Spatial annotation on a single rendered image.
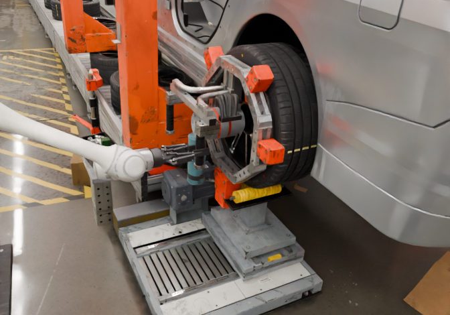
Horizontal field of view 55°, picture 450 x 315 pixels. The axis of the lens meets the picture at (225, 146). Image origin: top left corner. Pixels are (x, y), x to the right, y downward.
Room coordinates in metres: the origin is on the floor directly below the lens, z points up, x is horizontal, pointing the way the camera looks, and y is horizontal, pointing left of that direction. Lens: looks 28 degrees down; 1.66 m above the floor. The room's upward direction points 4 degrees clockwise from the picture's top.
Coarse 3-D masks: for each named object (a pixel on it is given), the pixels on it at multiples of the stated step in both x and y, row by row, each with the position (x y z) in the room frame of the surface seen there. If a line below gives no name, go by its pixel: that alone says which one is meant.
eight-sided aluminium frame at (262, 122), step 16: (224, 64) 1.81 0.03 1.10; (240, 64) 1.78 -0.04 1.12; (208, 80) 1.95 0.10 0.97; (240, 80) 1.68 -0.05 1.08; (256, 96) 1.65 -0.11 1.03; (256, 112) 1.56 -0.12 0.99; (256, 128) 1.54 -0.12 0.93; (208, 144) 1.92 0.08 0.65; (256, 144) 1.54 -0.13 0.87; (224, 160) 1.86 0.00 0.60; (256, 160) 1.54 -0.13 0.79; (240, 176) 1.62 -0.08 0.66
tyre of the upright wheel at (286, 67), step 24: (240, 48) 1.87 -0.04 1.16; (264, 48) 1.82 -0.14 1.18; (288, 48) 1.87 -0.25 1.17; (288, 72) 1.69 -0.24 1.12; (288, 96) 1.61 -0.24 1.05; (312, 96) 1.65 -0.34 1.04; (288, 120) 1.56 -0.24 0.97; (312, 120) 1.61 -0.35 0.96; (288, 144) 1.54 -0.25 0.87; (312, 144) 1.59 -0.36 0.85; (240, 168) 1.79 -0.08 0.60; (288, 168) 1.57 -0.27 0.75
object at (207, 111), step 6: (222, 90) 1.72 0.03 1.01; (228, 90) 1.73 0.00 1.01; (204, 96) 1.66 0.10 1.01; (210, 96) 1.68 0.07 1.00; (216, 96) 1.69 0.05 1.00; (198, 102) 1.59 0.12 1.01; (204, 108) 1.54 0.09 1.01; (210, 108) 1.54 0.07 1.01; (204, 114) 1.53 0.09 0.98; (210, 114) 1.52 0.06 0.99
